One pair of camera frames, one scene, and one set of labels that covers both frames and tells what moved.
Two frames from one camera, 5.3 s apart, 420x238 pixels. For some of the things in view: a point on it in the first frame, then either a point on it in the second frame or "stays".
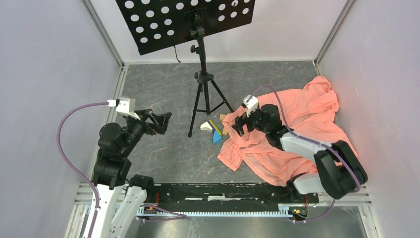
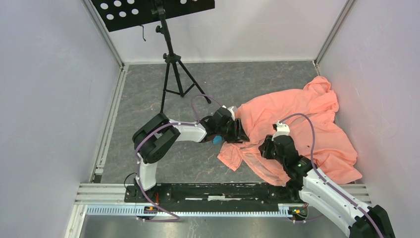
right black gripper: [239, 121] → [262, 149]
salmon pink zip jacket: [312, 112] stays
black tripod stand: [213, 99] → [184, 81]
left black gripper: [151, 127] → [238, 135]
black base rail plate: [224, 195] stays
